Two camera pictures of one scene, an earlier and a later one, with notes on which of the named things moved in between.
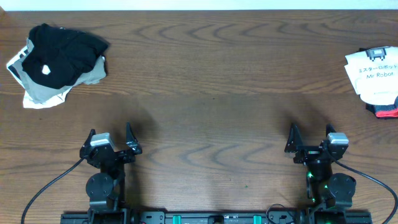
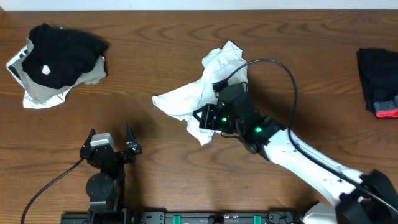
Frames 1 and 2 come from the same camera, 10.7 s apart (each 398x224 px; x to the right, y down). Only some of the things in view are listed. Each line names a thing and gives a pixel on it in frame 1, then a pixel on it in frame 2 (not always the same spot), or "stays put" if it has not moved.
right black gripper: (308, 153) -> (207, 122)
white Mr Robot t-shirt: (374, 74) -> (222, 66)
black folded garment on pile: (59, 55) stays put
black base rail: (126, 217) stays put
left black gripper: (116, 154) stays put
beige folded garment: (39, 93) stays put
